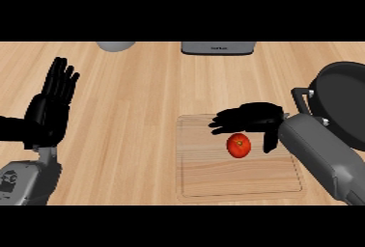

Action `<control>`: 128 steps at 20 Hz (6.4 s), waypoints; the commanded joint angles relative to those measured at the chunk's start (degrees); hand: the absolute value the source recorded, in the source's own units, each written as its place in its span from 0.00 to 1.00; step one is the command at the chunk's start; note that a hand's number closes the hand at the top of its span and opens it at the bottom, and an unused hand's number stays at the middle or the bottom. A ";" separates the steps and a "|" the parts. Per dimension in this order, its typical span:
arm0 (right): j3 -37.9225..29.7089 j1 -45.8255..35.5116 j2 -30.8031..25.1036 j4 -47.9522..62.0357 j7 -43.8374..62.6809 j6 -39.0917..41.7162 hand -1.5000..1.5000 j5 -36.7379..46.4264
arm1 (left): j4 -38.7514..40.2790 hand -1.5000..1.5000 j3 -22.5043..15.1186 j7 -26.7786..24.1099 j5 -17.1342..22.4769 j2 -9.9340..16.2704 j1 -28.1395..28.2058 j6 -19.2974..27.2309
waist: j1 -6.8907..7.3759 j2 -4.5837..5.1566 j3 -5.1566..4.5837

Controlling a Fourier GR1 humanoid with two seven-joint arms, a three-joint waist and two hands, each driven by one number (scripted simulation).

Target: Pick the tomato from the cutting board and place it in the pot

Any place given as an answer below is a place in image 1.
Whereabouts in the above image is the grey rounded object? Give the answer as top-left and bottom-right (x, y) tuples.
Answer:
(95, 41), (137, 53)

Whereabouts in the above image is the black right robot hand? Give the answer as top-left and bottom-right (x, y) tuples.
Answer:
(206, 101), (286, 154)

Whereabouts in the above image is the wooden cutting board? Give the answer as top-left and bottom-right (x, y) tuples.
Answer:
(175, 113), (307, 204)

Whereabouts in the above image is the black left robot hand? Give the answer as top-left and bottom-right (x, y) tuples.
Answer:
(0, 56), (81, 151)

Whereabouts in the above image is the red tomato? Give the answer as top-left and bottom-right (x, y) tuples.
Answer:
(224, 132), (252, 159)

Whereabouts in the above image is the grey rectangular appliance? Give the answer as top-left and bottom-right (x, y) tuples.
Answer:
(180, 41), (258, 57)

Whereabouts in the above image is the dark grey pot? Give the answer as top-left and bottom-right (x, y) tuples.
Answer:
(289, 61), (365, 151)

